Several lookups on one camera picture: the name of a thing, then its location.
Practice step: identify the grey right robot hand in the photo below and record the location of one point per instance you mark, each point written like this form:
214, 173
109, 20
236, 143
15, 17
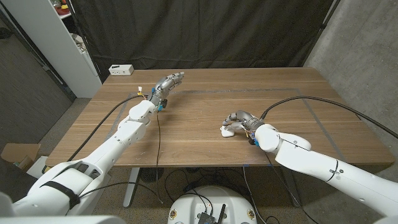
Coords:
245, 116

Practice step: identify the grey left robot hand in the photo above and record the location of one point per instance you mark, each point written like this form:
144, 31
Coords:
164, 85

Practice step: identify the white airpods case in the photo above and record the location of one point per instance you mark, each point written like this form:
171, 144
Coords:
227, 133

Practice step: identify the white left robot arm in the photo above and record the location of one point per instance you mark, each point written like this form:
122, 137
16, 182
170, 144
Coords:
130, 133

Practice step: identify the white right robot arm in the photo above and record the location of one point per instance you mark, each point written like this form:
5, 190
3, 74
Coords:
304, 158

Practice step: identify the white power strip box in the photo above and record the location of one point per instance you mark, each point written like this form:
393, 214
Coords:
121, 70

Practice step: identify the black curtain backdrop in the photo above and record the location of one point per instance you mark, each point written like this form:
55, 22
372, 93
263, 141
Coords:
202, 31

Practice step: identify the white robot torso base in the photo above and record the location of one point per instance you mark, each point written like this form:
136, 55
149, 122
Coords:
211, 199

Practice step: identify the grey table leg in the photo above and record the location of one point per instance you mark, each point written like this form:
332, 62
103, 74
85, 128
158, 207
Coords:
132, 186
293, 193

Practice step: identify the round black floor fan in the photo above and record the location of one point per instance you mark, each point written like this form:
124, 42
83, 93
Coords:
150, 175

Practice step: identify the black antenna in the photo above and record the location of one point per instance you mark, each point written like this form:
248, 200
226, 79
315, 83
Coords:
221, 213

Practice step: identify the red bowl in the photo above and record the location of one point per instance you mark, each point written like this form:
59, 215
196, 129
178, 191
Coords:
63, 11

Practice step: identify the white shelf cabinet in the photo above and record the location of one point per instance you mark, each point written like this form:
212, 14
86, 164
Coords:
46, 40

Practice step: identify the white flat floor board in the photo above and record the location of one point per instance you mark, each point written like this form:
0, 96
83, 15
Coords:
34, 169

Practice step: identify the brown cardboard box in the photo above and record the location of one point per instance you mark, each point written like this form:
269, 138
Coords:
18, 154

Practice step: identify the white robot head cover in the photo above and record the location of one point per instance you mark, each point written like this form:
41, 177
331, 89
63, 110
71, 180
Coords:
62, 220

